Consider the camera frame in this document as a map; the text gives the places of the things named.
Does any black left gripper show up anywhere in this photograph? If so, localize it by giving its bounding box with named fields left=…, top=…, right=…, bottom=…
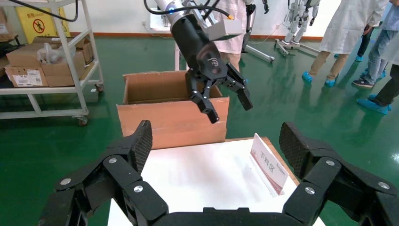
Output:
left=170, top=14, right=254, bottom=124

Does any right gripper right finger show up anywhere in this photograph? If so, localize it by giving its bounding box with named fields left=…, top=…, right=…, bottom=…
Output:
left=278, top=121, right=399, bottom=226

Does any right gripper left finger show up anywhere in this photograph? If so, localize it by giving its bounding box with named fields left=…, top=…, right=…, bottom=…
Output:
left=37, top=120, right=169, bottom=226

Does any large open cardboard box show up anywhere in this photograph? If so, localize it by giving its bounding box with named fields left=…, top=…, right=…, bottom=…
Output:
left=117, top=70, right=231, bottom=150

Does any plain cardboard box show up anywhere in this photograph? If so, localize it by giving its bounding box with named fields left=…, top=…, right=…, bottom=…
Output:
left=32, top=36, right=95, bottom=65
left=41, top=51, right=87, bottom=87
left=6, top=42, right=50, bottom=68

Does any cardboard box with white label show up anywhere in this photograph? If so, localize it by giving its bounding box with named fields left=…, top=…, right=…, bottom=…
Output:
left=4, top=65, right=49, bottom=88

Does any cardboard box with small label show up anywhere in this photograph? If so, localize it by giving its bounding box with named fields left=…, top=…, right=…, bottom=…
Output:
left=0, top=8, right=16, bottom=42

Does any person in white coat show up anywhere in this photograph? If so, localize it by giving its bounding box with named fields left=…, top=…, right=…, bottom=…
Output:
left=302, top=0, right=390, bottom=88
left=213, top=0, right=250, bottom=85

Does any white pink table sign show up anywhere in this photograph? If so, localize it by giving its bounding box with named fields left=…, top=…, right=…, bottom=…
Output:
left=250, top=133, right=290, bottom=198

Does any grey floor base bar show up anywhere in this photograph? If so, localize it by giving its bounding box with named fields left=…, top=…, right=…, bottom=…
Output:
left=246, top=46, right=276, bottom=63

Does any white stand table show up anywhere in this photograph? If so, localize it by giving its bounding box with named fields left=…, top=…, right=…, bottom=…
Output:
left=149, top=8, right=191, bottom=72

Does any person in black trousers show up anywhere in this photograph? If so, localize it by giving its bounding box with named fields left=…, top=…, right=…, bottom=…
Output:
left=357, top=32, right=399, bottom=116
left=333, top=24, right=375, bottom=62

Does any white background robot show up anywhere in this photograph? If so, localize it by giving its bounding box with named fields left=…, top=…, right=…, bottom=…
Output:
left=276, top=0, right=322, bottom=57

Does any white metal shelf cart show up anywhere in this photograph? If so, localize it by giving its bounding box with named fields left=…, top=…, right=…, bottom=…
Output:
left=0, top=0, right=105, bottom=127

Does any person in blue jeans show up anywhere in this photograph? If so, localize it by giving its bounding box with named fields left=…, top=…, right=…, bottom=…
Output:
left=352, top=0, right=399, bottom=89

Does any clear plastic bag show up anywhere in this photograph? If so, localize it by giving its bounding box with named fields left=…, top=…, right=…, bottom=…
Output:
left=37, top=42, right=77, bottom=65

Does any black furniture piece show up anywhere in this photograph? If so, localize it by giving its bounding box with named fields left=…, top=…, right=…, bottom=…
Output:
left=0, top=33, right=21, bottom=58

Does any yellow warning sign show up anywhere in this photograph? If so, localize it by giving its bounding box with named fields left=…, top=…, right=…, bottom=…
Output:
left=16, top=6, right=72, bottom=44

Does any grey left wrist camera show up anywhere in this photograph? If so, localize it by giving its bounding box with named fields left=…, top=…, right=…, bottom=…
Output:
left=187, top=4, right=244, bottom=42

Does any black looped cable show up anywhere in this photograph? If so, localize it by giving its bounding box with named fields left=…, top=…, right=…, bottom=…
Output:
left=184, top=0, right=223, bottom=19

